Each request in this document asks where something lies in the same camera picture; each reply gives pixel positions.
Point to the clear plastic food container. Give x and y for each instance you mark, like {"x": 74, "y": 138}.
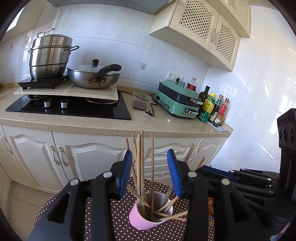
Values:
{"x": 141, "y": 103}

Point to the brown polka dot tablecloth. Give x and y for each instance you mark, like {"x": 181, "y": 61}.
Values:
{"x": 119, "y": 223}

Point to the black induction cooker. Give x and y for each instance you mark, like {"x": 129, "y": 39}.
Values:
{"x": 39, "y": 83}

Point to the dark soy sauce bottle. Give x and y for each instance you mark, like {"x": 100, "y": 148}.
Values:
{"x": 215, "y": 113}

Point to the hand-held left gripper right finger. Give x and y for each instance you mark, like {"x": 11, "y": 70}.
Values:
{"x": 174, "y": 176}

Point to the beige stone countertop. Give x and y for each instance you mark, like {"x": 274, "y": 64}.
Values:
{"x": 161, "y": 125}

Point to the small dark bottle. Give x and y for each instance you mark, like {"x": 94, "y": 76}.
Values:
{"x": 216, "y": 124}

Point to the dark olive oil bottle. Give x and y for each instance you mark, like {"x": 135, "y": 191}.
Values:
{"x": 204, "y": 95}

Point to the wide lattice door wall cabinet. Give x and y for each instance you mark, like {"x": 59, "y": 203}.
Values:
{"x": 196, "y": 16}

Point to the single wooden chopstick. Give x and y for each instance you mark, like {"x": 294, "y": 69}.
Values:
{"x": 200, "y": 163}

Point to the white paper sheet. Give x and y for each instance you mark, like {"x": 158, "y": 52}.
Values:
{"x": 223, "y": 128}

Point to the red label sauce bottle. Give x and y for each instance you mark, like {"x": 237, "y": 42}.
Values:
{"x": 223, "y": 110}

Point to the steel wok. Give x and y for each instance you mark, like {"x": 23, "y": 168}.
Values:
{"x": 87, "y": 80}

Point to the pink cup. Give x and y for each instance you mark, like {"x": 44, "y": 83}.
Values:
{"x": 138, "y": 220}

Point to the green electric grill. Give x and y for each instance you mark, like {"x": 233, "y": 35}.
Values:
{"x": 175, "y": 102}

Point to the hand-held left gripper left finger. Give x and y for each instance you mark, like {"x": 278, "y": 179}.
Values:
{"x": 126, "y": 173}

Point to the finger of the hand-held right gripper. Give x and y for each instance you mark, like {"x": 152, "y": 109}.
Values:
{"x": 215, "y": 174}
{"x": 217, "y": 169}

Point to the green bottle yellow cap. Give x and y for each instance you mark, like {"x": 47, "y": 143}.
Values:
{"x": 205, "y": 111}

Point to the glass wok lid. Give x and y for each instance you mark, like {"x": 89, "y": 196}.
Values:
{"x": 81, "y": 68}

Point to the stainless steel steamer pot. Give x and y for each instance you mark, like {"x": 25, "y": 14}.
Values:
{"x": 48, "y": 60}

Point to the cola bottle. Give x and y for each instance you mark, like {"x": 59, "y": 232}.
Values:
{"x": 192, "y": 86}

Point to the beige stone slab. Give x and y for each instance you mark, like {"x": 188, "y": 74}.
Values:
{"x": 69, "y": 92}

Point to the white wall socket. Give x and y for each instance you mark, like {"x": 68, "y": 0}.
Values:
{"x": 175, "y": 76}

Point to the black glass gas hob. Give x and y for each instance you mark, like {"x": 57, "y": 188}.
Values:
{"x": 92, "y": 110}

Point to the group of wooden chopsticks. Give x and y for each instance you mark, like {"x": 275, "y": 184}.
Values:
{"x": 152, "y": 162}

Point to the cream wall cabinets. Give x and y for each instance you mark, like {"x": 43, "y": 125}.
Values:
{"x": 242, "y": 18}

